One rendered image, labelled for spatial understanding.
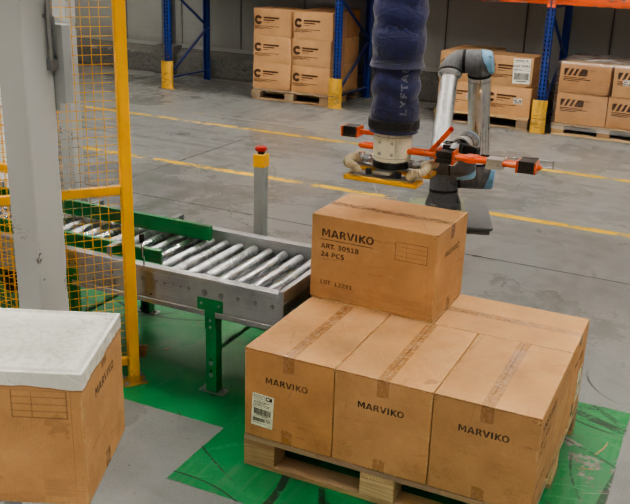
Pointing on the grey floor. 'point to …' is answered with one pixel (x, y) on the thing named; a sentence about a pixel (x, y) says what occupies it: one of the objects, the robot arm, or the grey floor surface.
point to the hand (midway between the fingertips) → (452, 156)
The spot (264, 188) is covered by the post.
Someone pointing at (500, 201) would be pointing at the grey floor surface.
